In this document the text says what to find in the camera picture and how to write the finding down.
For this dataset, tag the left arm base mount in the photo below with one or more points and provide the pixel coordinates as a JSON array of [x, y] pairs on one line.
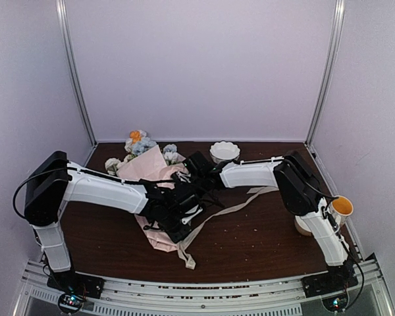
[[76, 289]]

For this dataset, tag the aluminium front rail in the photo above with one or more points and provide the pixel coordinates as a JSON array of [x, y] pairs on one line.
[[282, 296]]

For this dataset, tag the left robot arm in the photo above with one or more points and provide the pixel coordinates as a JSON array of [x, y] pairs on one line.
[[170, 204]]

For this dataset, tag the white round bowl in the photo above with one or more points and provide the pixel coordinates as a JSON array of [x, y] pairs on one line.
[[301, 227]]

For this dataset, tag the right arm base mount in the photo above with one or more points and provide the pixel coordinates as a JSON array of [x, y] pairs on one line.
[[333, 290]]

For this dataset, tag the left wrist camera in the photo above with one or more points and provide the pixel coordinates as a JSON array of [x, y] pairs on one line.
[[189, 215]]

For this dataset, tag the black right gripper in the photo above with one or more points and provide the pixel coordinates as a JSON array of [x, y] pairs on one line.
[[179, 184]]

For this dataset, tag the white scalloped dish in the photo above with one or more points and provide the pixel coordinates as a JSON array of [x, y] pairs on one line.
[[224, 151]]

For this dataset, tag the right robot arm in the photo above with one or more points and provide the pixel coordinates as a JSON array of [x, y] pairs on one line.
[[299, 189]]

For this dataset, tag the floral mug orange inside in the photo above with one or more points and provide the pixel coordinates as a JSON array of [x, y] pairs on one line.
[[341, 208]]

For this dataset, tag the right aluminium corner post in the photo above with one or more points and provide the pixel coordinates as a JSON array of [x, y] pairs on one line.
[[334, 44]]

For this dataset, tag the pink wrapping paper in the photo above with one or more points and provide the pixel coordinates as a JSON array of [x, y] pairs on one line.
[[154, 170]]

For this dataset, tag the left aluminium corner post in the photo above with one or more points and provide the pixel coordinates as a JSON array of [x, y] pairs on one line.
[[73, 71]]

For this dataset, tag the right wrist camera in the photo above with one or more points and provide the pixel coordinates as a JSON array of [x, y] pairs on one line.
[[180, 176]]

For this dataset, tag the aluminium corner post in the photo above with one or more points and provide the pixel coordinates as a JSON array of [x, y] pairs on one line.
[[334, 44], [73, 71]]

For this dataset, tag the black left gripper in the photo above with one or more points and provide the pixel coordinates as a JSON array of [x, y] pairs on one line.
[[177, 236]]

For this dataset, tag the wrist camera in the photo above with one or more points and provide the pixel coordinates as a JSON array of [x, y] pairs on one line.
[[189, 215], [180, 176]]

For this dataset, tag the fake flower bouquet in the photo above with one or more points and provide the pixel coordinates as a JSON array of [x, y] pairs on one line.
[[140, 149]]

